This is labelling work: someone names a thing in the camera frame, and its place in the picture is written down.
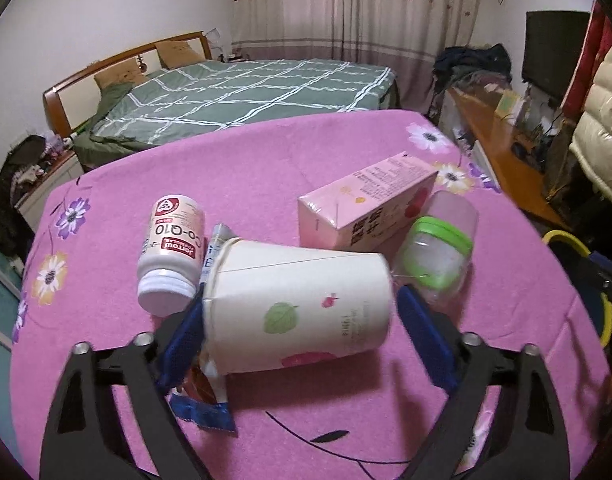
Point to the white printed paper cup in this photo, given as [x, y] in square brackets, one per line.
[296, 305]

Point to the pale green box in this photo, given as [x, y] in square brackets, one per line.
[506, 105]

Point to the pink floral tablecloth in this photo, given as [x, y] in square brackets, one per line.
[236, 175]

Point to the red quilted jacket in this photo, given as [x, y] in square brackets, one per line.
[600, 30]

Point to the cream down jacket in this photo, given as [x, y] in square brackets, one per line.
[606, 125]

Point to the pink white striped curtain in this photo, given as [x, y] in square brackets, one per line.
[361, 10]

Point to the dark clothes heap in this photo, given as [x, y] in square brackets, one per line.
[11, 195]

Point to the yellow rimmed dark bin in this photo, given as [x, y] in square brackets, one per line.
[561, 237]

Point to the pile of mixed clothes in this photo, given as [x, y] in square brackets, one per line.
[471, 67]

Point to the brown patterned bag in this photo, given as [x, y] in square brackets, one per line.
[561, 170]

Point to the blue snack wrapper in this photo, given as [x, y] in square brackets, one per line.
[206, 410]

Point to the black television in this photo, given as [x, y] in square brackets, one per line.
[556, 55]

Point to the silver tube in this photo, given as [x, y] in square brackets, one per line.
[218, 240]

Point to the bed with green plaid cover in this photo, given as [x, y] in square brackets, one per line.
[246, 90]

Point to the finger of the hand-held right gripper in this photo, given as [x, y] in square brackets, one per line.
[606, 272]

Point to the white nightstand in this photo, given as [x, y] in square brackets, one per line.
[46, 185]

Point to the wooden sideboard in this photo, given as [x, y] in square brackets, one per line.
[496, 145]

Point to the wooden bed headboard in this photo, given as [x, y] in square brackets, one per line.
[66, 95]

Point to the small pink white clutter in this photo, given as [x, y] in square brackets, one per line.
[53, 145]

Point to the brown pillow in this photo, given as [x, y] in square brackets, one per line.
[118, 72]
[178, 54]

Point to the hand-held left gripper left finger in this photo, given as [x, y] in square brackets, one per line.
[183, 345]

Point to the pink carton box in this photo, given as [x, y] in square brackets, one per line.
[366, 200]

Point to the green-ringed baby bottle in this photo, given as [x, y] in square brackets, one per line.
[431, 260]

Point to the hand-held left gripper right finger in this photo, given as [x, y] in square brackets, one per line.
[426, 340]

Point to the white supplement bottle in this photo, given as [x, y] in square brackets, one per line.
[171, 250]

